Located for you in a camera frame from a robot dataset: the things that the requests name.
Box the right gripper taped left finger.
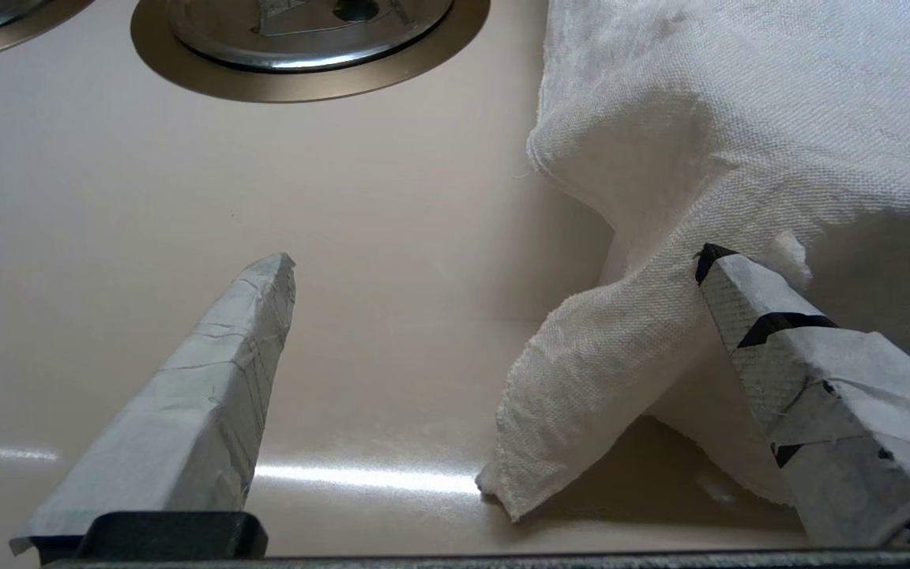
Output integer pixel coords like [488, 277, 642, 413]
[9, 253, 298, 563]

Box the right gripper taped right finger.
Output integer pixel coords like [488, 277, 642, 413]
[694, 243, 910, 550]

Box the white woven cloth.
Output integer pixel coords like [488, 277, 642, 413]
[475, 0, 910, 522]

